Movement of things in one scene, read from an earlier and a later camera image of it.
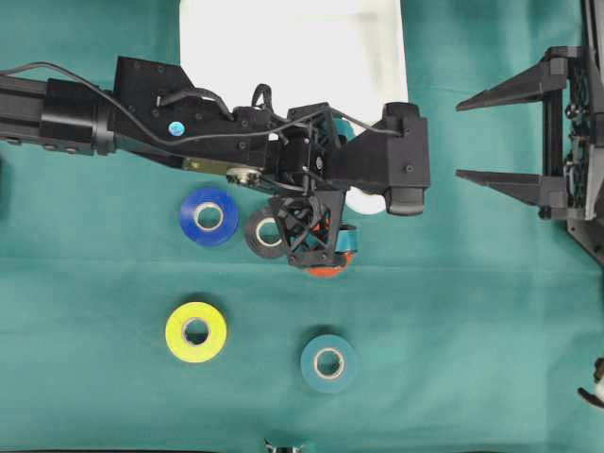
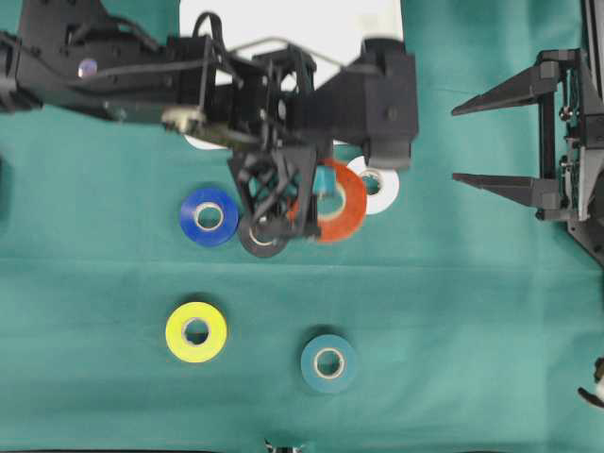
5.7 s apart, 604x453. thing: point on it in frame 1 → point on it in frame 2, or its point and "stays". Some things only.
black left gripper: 300,152 → 268,97
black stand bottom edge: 270,448 stays
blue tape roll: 209,237 stays
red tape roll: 329,271 → 352,214
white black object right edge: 597,396 stays
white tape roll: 364,203 → 381,200
